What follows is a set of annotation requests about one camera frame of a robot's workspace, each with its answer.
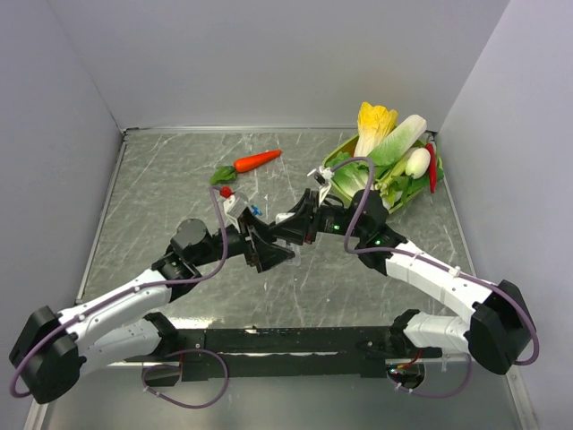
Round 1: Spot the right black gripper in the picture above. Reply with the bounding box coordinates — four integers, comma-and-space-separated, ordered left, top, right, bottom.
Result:
268, 188, 367, 245

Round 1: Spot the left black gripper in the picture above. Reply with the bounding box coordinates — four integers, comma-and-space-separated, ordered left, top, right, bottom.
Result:
192, 207, 295, 271

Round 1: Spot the white remote control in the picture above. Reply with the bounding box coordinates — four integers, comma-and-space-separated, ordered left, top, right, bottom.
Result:
275, 212, 301, 267

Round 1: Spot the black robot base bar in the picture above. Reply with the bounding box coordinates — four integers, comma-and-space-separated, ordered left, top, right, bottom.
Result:
130, 326, 442, 382

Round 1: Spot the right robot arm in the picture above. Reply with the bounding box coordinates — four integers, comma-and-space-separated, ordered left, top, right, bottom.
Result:
271, 191, 540, 374

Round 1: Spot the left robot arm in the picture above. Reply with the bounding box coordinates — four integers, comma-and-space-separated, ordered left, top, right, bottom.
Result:
9, 209, 295, 404

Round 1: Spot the orange toy carrot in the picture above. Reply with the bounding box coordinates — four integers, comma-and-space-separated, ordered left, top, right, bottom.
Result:
210, 150, 282, 185

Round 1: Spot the green leafy cabbage toy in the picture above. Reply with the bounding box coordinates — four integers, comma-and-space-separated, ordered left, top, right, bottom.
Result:
332, 161, 369, 198

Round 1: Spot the green plastic basket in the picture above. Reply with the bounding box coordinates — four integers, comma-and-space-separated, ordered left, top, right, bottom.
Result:
323, 134, 444, 213

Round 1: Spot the green celery stalk toy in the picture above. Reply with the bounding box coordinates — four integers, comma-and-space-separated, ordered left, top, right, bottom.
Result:
374, 150, 413, 210

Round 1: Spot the green romaine lettuce toy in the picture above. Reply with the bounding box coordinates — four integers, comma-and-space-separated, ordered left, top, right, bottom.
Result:
359, 115, 427, 167

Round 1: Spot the yellow napa cabbage toy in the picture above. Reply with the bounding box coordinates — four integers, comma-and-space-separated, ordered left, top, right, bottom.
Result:
354, 101, 398, 157

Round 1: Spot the white radish toy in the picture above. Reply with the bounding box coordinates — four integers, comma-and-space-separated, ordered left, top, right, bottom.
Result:
405, 148, 432, 180

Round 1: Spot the red chili pepper toy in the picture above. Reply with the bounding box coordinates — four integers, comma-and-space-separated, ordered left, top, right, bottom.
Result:
425, 142, 438, 194

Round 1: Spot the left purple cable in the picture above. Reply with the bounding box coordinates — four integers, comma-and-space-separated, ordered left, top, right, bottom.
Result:
8, 185, 232, 409

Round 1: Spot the purple cable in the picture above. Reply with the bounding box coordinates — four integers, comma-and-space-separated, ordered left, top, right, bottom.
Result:
8, 185, 232, 409
329, 156, 541, 399

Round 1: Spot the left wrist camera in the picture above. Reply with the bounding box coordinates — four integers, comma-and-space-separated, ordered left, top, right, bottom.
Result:
219, 185, 250, 228

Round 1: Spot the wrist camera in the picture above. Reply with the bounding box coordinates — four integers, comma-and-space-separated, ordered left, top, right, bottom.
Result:
307, 166, 334, 205
219, 185, 250, 228

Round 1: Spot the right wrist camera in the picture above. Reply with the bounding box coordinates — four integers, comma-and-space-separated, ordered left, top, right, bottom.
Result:
307, 166, 334, 205

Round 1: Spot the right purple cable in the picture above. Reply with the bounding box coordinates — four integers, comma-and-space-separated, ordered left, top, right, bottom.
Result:
329, 156, 541, 399

